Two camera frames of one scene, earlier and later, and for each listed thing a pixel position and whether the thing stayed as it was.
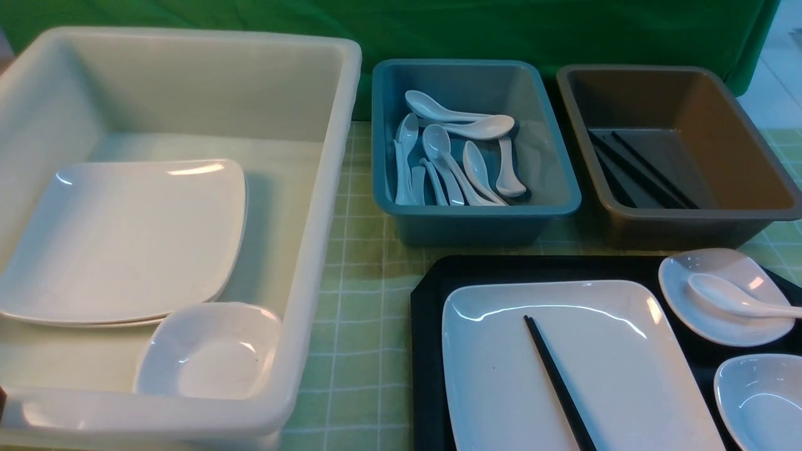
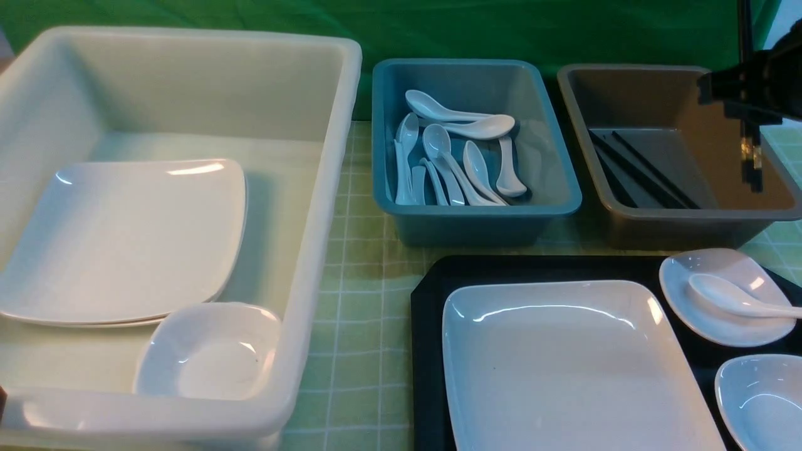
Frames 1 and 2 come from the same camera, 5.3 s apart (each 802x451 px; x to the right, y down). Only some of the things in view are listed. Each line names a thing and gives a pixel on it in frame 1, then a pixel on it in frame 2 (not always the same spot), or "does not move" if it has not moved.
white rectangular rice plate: x=613 y=346 does not move
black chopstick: x=583 y=440 to x=750 y=131
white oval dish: x=759 y=397 does not move
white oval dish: x=710 y=322 does not move
